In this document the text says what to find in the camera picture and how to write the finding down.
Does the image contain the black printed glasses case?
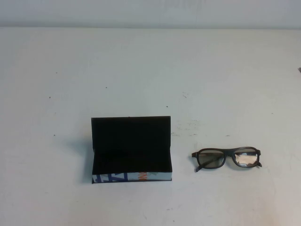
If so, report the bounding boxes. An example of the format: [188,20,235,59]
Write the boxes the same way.
[90,115,174,185]

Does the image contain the black framed glasses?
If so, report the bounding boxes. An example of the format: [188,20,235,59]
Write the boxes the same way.
[190,146,263,173]

